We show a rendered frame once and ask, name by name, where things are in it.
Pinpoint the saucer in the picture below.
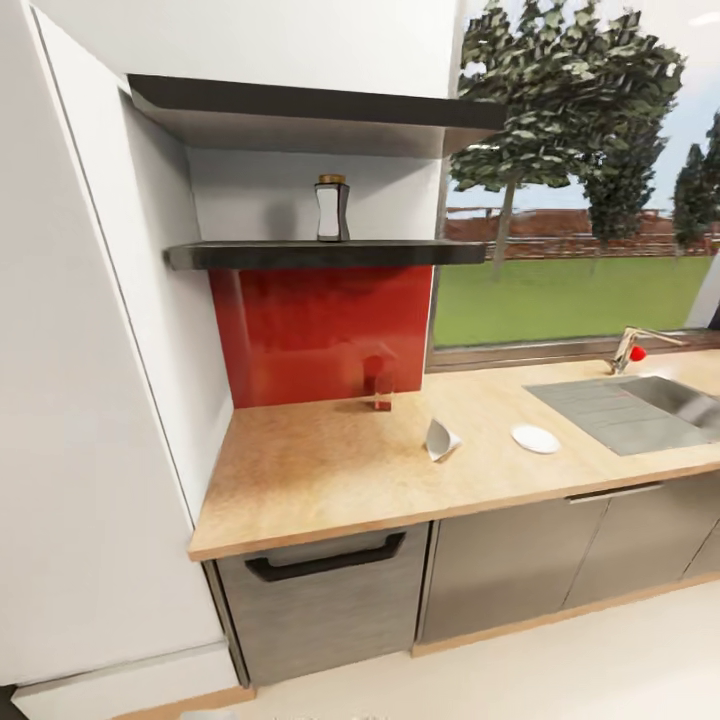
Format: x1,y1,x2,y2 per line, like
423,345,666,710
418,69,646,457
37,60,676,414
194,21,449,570
512,426,559,453

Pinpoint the paper coffee filter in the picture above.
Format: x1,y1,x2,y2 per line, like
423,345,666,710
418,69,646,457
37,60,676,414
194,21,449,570
425,419,464,462

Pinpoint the bottle of coffee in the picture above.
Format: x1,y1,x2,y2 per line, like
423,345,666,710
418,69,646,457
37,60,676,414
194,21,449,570
314,175,351,243

